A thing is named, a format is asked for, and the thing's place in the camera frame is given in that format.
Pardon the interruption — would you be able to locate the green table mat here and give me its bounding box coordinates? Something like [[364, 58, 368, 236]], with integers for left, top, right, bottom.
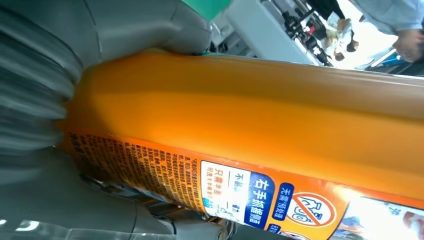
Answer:
[[181, 0, 233, 21]]

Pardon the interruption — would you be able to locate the grey machine with column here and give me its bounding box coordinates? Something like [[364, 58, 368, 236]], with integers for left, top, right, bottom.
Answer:
[[210, 0, 321, 66]]

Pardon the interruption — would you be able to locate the black jointed device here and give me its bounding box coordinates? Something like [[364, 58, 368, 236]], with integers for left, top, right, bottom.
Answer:
[[281, 8, 334, 67]]

